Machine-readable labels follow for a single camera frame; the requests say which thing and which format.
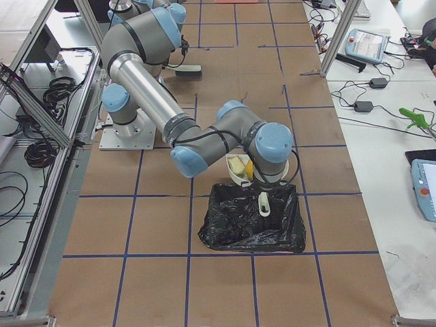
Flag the white bread slice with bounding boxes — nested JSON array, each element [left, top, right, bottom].
[[228, 155, 245, 176]]

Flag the pale green dustpan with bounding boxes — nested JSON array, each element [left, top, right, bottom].
[[225, 153, 289, 217]]

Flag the white hand brush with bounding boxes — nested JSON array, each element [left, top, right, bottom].
[[163, 65, 202, 78]]

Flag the black trash bag bin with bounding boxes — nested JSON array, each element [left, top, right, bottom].
[[198, 184, 306, 253]]

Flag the black power adapter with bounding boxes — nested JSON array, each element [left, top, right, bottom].
[[369, 78, 389, 89], [352, 101, 374, 113]]

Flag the blue teach pendant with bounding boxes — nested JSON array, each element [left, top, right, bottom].
[[345, 29, 388, 64], [411, 159, 435, 223]]

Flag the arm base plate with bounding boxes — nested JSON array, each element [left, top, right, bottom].
[[99, 108, 156, 151]]

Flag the coiled black cables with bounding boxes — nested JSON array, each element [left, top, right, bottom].
[[24, 139, 55, 169]]

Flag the green handled tool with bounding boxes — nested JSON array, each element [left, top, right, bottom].
[[399, 108, 431, 131]]

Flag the aluminium frame post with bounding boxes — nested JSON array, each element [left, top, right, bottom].
[[319, 0, 361, 78]]

